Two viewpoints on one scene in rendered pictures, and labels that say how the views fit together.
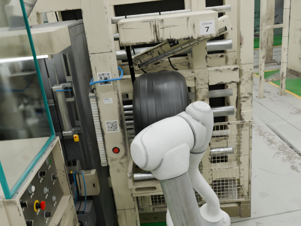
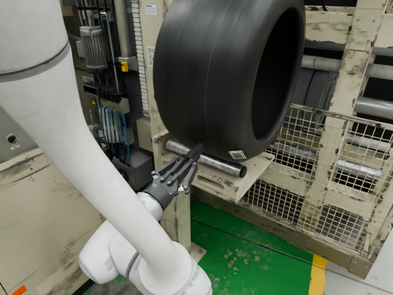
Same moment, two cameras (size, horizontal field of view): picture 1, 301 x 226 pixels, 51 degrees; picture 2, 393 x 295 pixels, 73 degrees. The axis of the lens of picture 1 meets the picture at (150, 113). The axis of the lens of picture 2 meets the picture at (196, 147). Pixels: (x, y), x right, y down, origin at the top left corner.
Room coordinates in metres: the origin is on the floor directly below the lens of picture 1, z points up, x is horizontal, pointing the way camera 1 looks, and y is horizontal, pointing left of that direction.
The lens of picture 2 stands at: (0.91, -0.45, 1.44)
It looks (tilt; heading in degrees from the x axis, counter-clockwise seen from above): 31 degrees down; 32
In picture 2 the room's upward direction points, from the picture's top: straight up
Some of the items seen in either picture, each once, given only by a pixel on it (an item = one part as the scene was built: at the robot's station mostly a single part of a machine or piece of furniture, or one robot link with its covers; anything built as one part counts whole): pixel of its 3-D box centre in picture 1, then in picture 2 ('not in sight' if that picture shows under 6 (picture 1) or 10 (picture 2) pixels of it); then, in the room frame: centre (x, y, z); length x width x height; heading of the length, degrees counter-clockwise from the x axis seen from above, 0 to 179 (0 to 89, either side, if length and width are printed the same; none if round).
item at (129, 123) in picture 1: (128, 121); not in sight; (2.17, 0.17, 1.05); 0.20 x 0.15 x 0.30; 87
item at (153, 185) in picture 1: (161, 183); (201, 170); (1.63, -0.02, 0.84); 0.36 x 0.09 x 0.06; 87
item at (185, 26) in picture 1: (167, 27); not in sight; (2.06, -0.17, 1.71); 0.61 x 0.25 x 0.15; 87
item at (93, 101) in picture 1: (99, 129); (145, 61); (1.74, 0.32, 1.19); 0.05 x 0.04 x 0.48; 177
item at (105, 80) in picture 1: (106, 76); not in sight; (1.77, 0.23, 1.51); 0.19 x 0.19 x 0.06; 87
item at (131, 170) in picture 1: (132, 164); (186, 130); (1.78, 0.15, 0.90); 0.40 x 0.03 x 0.10; 177
